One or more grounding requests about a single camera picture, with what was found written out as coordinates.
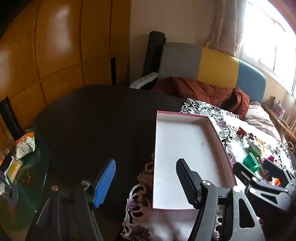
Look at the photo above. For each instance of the dark tape roll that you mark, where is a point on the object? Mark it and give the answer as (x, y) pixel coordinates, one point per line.
(11, 195)

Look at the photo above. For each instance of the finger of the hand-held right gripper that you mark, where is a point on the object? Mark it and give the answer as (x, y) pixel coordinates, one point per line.
(241, 170)
(275, 170)

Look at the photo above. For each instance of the orange and white snack packet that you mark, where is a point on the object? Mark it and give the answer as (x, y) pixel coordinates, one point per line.
(24, 146)

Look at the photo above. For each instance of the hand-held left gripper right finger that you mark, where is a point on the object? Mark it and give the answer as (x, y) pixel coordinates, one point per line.
(185, 183)

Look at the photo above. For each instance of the glass side table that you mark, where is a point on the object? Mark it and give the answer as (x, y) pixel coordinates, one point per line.
(30, 185)

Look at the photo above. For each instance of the green plastic basket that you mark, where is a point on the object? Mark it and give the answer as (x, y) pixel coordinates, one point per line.
(252, 162)

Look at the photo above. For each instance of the window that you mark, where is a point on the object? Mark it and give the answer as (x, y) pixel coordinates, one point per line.
(261, 34)

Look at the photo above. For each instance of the grey yellow blue headboard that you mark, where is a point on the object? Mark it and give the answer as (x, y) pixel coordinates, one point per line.
(219, 64)

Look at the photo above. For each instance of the floral embroidered white tablecloth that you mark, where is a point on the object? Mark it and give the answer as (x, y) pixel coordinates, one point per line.
(231, 122)

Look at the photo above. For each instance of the wooden wardrobe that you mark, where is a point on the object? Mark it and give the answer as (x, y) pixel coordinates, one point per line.
(57, 34)

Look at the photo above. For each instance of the beige curtain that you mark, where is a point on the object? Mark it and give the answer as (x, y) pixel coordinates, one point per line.
(224, 27)

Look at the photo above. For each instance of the purple box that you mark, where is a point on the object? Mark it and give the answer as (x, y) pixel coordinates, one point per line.
(277, 107)

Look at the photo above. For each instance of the black flat board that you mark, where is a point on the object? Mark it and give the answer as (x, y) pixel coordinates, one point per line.
(10, 115)

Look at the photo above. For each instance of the black padded table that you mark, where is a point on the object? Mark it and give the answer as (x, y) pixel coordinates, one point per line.
(97, 120)

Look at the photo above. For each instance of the wooden desk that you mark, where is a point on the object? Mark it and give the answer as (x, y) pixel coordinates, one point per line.
(278, 120)

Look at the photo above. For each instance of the white cloth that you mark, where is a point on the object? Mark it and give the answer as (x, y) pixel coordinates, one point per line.
(143, 81)

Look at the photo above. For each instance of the red metallic case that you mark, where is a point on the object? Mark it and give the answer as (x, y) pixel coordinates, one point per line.
(241, 131)

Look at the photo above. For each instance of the white box with pink rim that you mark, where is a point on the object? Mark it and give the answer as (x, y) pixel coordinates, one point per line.
(185, 139)

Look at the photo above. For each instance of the black rolled mat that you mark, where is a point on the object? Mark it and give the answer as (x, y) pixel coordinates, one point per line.
(152, 53)

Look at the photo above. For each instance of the light green craft punch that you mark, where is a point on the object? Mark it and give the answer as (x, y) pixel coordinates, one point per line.
(255, 148)

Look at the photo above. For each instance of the pink-grey pillow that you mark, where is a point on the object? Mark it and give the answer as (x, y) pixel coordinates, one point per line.
(259, 118)

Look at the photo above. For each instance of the rust brown blanket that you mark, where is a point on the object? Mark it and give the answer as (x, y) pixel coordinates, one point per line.
(196, 89)

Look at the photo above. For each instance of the yellow packet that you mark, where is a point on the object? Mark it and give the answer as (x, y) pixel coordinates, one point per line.
(15, 169)

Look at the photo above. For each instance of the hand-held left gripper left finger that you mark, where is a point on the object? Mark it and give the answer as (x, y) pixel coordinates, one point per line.
(104, 183)

